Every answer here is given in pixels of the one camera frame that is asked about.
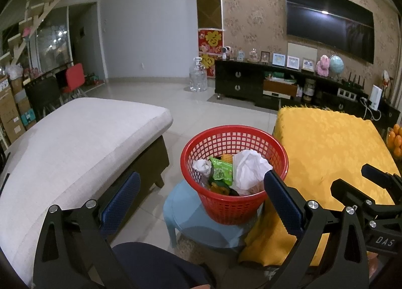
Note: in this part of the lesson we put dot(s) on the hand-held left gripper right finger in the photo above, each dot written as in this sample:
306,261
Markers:
284,207

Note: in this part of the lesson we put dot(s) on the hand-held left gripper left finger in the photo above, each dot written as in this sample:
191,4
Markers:
121,204

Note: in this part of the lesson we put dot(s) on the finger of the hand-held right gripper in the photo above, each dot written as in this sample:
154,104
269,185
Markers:
345,191
381,176

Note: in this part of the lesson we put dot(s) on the large white tissue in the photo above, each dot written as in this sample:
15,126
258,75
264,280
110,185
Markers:
251,169

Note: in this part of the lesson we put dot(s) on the red plastic mesh basket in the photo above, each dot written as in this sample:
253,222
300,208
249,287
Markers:
232,213

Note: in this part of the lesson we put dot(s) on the green snack packet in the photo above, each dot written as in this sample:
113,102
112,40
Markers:
221,171

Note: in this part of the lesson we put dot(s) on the yellow snack wrapper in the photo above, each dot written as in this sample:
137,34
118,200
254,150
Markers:
227,158

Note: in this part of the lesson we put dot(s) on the pile of oranges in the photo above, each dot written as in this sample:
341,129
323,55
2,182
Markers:
396,140

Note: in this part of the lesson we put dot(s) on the yellow tablecloth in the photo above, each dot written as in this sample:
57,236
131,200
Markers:
320,151

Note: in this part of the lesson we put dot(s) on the blue plastic stool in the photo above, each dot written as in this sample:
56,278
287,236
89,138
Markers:
182,210

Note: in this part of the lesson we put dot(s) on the person's leg in dark pants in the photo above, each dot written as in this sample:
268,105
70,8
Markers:
157,267

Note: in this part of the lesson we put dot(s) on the grey cushioned sofa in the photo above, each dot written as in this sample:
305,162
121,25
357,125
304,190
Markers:
78,144

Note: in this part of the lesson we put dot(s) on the white upright box device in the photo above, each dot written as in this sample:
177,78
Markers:
376,97

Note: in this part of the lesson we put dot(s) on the white socket strip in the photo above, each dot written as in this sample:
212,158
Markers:
347,93

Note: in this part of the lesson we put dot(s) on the red and white figurine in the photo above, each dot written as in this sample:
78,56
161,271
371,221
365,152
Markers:
387,83

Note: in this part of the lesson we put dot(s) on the black router with antennas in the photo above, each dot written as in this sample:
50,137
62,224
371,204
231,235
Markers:
353,84

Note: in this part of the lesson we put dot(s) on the white jar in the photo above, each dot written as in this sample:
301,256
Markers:
309,89

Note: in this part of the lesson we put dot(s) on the pale blue globe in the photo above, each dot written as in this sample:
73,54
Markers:
336,64

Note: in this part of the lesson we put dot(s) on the pink plush toy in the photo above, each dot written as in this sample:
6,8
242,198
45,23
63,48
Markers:
323,66

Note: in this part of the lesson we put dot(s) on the black chair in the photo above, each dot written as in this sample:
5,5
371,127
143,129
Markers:
42,94

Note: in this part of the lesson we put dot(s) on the red chair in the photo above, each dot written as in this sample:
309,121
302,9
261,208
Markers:
74,77

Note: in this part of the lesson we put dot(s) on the black television cabinet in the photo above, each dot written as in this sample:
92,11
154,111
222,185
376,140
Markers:
234,78

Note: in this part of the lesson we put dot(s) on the stack of cardboard boxes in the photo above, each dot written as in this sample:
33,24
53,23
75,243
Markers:
12,113

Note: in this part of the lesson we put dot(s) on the clear plastic water jug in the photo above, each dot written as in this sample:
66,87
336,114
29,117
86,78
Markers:
198,77

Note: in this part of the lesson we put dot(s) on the glass dome ornament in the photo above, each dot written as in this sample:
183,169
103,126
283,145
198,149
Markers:
253,55

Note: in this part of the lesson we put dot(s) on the white plastic bag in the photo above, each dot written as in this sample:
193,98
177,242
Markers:
14,71

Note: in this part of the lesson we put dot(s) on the white photo frame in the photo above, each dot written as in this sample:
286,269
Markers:
278,60
292,62
308,65

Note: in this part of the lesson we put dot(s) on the beige wall board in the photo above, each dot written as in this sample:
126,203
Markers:
303,49

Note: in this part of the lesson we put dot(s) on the dark photo frame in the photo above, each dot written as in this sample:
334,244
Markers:
264,57

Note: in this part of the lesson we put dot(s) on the black wall television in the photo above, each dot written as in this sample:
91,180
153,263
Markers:
326,22

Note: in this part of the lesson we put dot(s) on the white security camera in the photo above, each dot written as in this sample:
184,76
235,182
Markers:
226,52

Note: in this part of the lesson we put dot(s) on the red festive wall poster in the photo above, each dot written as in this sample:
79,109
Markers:
209,41

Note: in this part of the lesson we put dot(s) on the wooden zigzag wall shelf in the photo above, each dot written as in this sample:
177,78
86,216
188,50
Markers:
34,16

